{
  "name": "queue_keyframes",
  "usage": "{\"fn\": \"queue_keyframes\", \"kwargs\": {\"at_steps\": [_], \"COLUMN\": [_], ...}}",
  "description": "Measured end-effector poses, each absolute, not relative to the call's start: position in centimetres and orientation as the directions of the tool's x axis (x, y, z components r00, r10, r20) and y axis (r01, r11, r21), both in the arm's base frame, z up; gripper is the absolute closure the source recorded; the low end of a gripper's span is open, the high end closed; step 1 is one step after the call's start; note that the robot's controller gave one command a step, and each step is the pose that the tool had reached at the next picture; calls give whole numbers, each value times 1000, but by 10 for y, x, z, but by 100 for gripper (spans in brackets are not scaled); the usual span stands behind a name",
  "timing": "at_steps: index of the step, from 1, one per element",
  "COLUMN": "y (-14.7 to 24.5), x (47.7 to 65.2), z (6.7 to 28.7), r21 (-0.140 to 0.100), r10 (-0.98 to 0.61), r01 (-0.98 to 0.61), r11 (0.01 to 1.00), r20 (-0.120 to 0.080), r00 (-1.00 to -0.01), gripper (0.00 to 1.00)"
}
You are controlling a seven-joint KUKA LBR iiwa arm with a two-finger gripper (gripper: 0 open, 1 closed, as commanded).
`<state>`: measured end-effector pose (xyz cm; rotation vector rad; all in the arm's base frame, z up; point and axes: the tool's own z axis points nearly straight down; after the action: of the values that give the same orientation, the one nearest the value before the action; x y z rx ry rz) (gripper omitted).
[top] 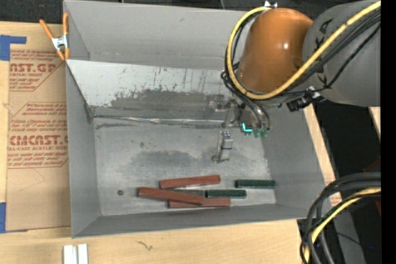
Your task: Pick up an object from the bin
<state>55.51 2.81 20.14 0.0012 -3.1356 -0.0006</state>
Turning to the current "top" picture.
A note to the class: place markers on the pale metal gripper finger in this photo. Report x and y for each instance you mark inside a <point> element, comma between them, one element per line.
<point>228,145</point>
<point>221,145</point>

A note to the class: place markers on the dark green flat block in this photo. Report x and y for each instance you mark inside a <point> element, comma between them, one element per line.
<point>226,193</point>
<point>192,192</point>
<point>255,183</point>

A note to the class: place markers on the grey metal bin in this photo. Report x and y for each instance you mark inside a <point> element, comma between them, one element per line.
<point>173,145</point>

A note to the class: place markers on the red-brown flat block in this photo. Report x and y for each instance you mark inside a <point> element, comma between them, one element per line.
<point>216,202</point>
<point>189,181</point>
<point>170,195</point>

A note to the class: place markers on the brown cardboard board red print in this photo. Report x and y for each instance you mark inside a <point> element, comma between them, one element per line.
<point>37,126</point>

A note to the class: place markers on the black cylinder on white bracket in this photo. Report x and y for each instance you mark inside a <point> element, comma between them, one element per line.
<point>297,104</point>

